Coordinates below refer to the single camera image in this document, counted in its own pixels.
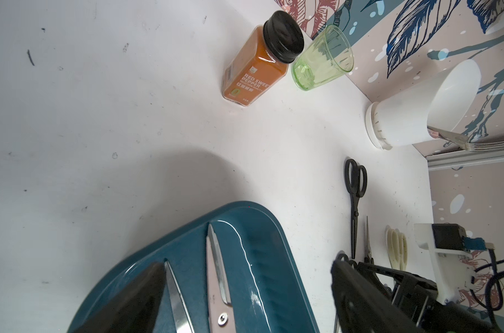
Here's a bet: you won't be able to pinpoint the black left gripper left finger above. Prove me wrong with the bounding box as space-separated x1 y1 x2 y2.
75 263 166 332

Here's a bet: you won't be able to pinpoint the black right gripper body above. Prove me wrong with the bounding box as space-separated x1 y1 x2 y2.
356 262 497 332

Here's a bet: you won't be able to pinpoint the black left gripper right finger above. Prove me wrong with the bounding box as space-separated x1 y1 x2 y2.
331 259 423 332

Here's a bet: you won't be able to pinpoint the small grey scissors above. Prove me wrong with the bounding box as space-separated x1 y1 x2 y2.
364 216 374 264

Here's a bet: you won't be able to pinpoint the pink handled scissors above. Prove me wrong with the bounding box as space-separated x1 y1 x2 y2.
206 223 236 333

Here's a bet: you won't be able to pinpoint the black scissors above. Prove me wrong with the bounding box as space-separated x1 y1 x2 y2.
344 159 368 259

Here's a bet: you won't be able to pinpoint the teal storage tray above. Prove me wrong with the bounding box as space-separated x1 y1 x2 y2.
69 201 318 332

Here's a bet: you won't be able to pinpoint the metal fork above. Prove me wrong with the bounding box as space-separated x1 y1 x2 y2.
427 126 504 153

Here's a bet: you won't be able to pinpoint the white utensil holder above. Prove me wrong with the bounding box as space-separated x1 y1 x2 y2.
364 60 482 150

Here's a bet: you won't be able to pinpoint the green glass cup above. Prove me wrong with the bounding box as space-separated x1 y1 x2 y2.
292 25 355 91

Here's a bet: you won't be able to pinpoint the orange spice jar black lid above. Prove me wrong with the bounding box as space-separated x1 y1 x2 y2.
222 11 305 106

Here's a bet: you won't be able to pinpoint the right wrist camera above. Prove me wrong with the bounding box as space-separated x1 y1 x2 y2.
414 223 494 305

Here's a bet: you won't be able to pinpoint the cream handled scissors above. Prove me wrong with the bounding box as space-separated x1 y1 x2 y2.
385 226 408 271

